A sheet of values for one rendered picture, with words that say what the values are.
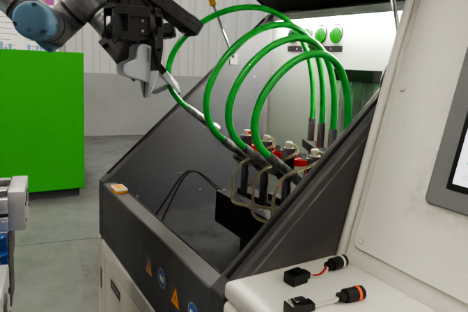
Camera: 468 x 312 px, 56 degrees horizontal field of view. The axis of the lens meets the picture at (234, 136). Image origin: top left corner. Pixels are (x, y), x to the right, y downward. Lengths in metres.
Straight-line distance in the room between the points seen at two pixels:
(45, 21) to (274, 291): 0.67
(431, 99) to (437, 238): 0.20
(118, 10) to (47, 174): 3.53
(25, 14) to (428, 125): 0.76
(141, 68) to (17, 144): 3.41
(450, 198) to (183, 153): 0.84
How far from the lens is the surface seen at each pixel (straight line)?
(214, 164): 1.38
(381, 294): 0.70
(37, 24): 0.98
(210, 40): 7.72
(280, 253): 0.72
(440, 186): 0.69
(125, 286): 1.15
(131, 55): 0.80
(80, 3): 1.11
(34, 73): 4.07
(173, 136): 1.30
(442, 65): 0.73
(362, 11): 1.13
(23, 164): 4.17
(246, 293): 0.65
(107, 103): 7.37
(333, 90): 0.97
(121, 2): 0.76
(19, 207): 1.08
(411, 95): 0.75
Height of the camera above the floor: 1.30
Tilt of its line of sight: 10 degrees down
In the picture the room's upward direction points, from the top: 3 degrees clockwise
